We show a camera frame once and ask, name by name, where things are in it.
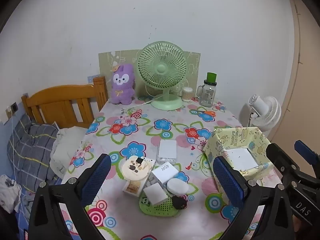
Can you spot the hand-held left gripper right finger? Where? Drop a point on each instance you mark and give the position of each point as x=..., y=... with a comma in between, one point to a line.
x=228, y=182

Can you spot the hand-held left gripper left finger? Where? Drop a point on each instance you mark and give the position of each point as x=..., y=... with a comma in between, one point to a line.
x=97, y=177

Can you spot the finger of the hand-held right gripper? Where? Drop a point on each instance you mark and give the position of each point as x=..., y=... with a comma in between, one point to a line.
x=280, y=155
x=302, y=148

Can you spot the round cream printed tin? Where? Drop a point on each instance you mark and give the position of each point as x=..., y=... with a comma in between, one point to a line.
x=132, y=172

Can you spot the small printed card box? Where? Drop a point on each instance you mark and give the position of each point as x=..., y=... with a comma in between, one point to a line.
x=132, y=188

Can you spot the yellow fabric storage box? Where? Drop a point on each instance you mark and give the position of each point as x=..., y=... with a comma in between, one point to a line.
x=240, y=136

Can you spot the white oval case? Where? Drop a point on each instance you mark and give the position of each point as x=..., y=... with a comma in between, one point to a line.
x=177, y=186

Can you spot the black round object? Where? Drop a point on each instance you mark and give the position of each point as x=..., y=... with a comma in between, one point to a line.
x=178, y=202

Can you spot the small white rectangular block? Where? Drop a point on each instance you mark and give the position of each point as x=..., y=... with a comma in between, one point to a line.
x=155, y=192

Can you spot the white power adapter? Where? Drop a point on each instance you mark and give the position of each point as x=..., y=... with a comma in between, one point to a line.
x=165, y=173

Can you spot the green perforated plastic pad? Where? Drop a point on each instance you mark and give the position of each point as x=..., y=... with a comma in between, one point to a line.
x=157, y=208

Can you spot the clear plastic case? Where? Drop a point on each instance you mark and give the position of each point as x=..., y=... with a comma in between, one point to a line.
x=167, y=150

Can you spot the white flat box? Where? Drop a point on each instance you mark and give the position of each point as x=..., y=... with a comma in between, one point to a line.
x=241, y=158

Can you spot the white crumpled cloth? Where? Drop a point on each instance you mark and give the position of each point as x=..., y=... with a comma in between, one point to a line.
x=65, y=145

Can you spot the white standing fan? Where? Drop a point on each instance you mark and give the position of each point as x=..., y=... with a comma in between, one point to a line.
x=265, y=110

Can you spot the beige door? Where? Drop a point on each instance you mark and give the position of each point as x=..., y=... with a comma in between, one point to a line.
x=307, y=80

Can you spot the grey plaid quilt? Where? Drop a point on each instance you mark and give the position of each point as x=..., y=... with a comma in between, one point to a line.
x=32, y=150

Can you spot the glass jar with green lid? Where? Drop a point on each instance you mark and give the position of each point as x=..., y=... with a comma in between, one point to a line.
x=207, y=96

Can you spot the blue patterned bedsheet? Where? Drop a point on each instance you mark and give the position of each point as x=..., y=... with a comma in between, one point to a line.
x=23, y=226

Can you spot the white patterned cloth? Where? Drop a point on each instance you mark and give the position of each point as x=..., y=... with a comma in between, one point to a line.
x=8, y=192

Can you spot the purple plush toy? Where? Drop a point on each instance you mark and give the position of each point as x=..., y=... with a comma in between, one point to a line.
x=122, y=90

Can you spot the wooden chair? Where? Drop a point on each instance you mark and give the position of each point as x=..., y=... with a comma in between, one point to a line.
x=60, y=92

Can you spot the cotton swab container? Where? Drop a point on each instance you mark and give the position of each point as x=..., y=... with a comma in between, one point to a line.
x=187, y=95

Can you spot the green desk fan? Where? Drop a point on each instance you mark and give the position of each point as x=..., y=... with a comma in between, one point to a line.
x=161, y=68

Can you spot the wall socket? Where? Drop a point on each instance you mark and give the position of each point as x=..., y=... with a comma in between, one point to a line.
x=14, y=107

